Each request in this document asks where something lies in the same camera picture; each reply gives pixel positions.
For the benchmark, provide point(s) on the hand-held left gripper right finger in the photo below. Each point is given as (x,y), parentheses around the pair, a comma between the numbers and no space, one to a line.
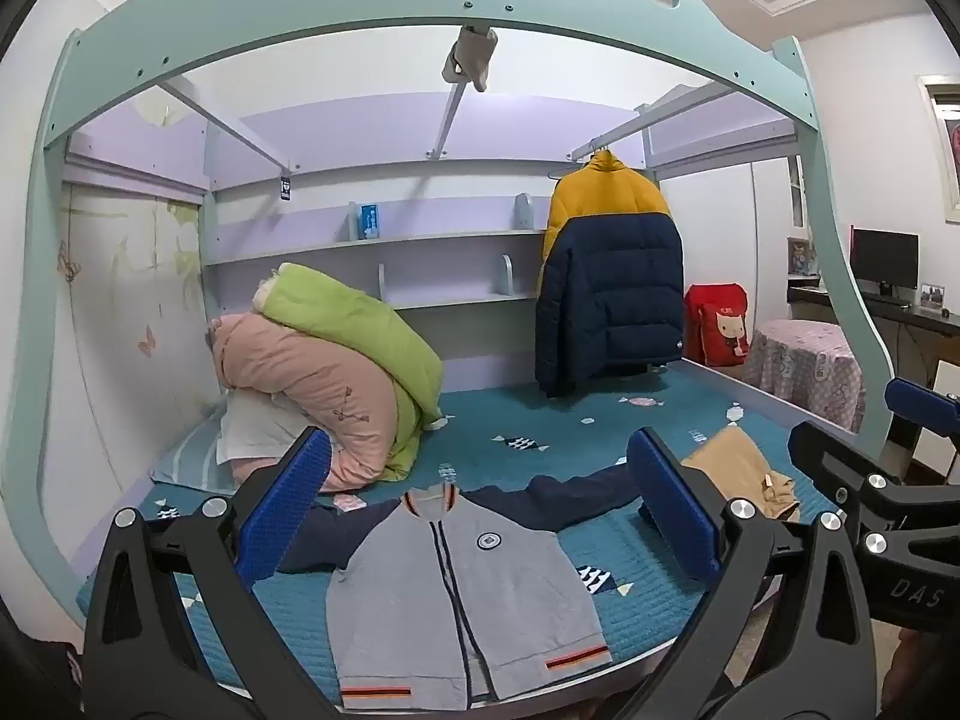
(671,502)

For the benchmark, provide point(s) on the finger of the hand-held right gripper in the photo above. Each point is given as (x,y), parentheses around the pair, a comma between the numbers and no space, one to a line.
(832,457)
(919,401)

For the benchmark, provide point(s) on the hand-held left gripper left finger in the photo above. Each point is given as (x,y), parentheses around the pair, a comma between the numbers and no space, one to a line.
(289,499)

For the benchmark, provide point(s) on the grey zip jacket navy sleeves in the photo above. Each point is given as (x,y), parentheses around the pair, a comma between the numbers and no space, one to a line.
(480,600)

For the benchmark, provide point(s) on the dark wooden desk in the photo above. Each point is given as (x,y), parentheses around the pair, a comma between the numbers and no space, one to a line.
(926,326)

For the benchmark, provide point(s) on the folded tan pants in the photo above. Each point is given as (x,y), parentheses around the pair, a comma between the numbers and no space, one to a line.
(739,465)

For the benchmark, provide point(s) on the white pillow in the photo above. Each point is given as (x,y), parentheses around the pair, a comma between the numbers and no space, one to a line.
(247,427)

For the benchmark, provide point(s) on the pink patterned covered table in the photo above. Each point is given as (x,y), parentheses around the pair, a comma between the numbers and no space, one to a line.
(802,367)

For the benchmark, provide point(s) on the light blue striped pillow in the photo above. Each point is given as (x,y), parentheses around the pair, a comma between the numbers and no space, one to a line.
(187,465)

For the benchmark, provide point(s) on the pink rolled quilt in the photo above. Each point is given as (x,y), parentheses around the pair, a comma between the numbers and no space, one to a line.
(315,382)

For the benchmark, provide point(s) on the teal quilted bed blanket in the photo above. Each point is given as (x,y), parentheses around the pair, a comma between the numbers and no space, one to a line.
(570,420)

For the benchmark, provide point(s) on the black computer monitor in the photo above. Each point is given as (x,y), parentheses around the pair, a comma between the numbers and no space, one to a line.
(885,259)

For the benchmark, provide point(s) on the red cartoon cat bag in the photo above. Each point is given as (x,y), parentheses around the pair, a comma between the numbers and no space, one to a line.
(712,330)

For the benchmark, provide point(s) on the green rolled quilt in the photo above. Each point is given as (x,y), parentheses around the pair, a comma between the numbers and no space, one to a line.
(360,330)

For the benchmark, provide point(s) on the colourful framed picture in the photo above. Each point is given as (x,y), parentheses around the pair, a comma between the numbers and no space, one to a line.
(800,256)

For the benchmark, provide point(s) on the yellow and navy puffer jacket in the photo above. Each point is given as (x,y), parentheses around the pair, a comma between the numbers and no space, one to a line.
(615,277)

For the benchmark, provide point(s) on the white wardrobe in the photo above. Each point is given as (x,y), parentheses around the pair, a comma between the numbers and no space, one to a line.
(720,225)

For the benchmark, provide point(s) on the small blue box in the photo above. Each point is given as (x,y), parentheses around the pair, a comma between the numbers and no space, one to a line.
(369,221)

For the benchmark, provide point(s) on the small black tag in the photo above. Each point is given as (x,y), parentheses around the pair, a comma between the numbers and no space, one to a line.
(286,189)

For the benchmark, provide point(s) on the grey hanging cloth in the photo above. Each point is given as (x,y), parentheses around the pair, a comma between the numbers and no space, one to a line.
(469,60)

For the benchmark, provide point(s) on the small photo frame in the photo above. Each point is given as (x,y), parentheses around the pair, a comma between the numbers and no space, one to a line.
(933,295)

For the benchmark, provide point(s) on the lilac wall shelf unit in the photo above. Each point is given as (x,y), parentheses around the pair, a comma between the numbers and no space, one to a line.
(450,270)

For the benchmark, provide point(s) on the mint green bed frame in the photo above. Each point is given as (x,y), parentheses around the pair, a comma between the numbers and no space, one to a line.
(375,7)

